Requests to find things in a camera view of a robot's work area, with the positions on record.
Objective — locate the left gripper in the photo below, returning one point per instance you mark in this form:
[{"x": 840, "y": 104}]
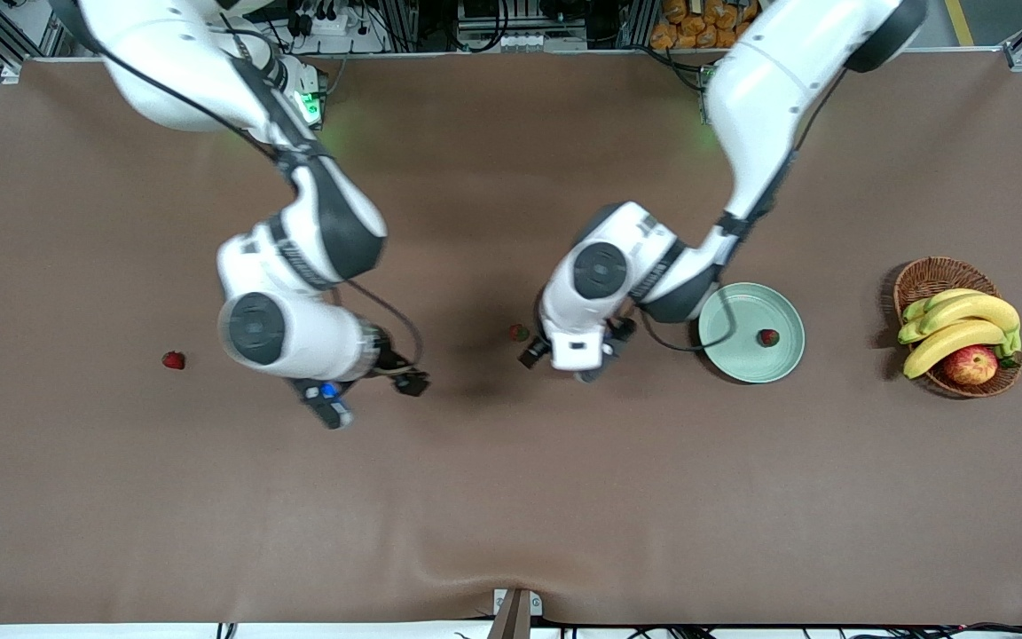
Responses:
[{"x": 619, "y": 331}]

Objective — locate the orange bread rolls pile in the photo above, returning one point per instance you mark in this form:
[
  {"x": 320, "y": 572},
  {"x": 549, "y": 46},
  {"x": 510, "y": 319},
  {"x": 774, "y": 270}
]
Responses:
[{"x": 697, "y": 27}]

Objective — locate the brown table cover mat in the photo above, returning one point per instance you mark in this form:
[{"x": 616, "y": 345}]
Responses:
[{"x": 475, "y": 488}]

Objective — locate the pale green round plate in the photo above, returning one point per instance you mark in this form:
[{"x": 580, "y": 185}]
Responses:
[{"x": 759, "y": 364}]

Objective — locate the white power strip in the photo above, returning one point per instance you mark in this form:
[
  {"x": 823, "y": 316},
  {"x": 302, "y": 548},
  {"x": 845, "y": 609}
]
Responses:
[{"x": 342, "y": 31}]

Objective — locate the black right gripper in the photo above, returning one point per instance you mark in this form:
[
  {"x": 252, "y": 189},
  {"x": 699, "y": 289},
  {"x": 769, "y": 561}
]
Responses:
[{"x": 394, "y": 364}]

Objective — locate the brown wicker basket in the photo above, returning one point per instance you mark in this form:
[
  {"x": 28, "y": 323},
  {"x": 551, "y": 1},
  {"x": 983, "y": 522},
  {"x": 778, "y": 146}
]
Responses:
[{"x": 932, "y": 275}]

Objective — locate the red strawberry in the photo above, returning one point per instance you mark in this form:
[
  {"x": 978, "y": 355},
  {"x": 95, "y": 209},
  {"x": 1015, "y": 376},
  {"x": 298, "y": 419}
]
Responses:
[
  {"x": 768, "y": 337},
  {"x": 519, "y": 332},
  {"x": 173, "y": 359}
]

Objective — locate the red yellow apple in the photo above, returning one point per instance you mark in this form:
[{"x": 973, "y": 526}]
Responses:
[{"x": 970, "y": 365}]

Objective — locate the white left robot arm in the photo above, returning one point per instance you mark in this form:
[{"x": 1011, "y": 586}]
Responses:
[{"x": 759, "y": 98}]

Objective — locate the yellow banana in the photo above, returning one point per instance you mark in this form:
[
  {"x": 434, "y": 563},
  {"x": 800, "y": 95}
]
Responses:
[
  {"x": 972, "y": 311},
  {"x": 915, "y": 309},
  {"x": 908, "y": 333},
  {"x": 946, "y": 342}
]

